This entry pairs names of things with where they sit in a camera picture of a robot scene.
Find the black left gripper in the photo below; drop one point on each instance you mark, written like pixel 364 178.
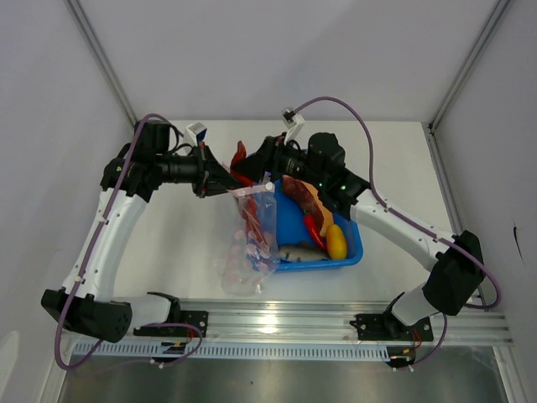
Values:
pixel 211 178

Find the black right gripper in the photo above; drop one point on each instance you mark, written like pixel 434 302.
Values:
pixel 269 160

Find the red lobster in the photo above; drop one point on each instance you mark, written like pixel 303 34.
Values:
pixel 260 244

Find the raw steak slice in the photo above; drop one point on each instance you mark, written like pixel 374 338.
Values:
pixel 306 197

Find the clear pink-dotted zip bag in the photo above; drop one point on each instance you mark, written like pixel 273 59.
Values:
pixel 241 275

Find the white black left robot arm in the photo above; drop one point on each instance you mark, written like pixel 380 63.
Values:
pixel 158 154

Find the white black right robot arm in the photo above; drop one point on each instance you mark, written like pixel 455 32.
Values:
pixel 454 262

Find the blue plastic bin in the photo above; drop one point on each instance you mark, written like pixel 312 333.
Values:
pixel 300 233

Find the grey fish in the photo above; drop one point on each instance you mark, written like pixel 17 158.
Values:
pixel 301 253

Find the red chili pepper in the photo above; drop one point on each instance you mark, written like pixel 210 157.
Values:
pixel 314 232

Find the yellow mango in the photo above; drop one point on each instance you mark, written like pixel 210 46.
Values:
pixel 336 243

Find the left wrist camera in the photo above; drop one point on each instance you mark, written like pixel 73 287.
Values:
pixel 194 134

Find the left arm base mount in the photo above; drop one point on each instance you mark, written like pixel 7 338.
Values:
pixel 184 326

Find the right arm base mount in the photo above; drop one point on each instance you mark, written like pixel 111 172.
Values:
pixel 386 328

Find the white slotted cable duct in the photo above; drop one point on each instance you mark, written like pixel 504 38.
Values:
pixel 274 351

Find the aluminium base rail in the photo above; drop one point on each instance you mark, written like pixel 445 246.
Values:
pixel 248 321

